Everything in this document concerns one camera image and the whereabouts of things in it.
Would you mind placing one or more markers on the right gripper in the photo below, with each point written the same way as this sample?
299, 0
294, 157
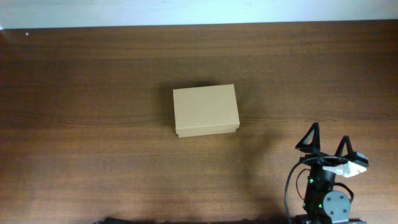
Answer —
322, 156

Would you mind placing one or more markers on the cardboard box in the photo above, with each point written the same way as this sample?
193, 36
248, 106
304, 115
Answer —
205, 110

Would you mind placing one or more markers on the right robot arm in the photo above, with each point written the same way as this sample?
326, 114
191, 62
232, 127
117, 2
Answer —
325, 200

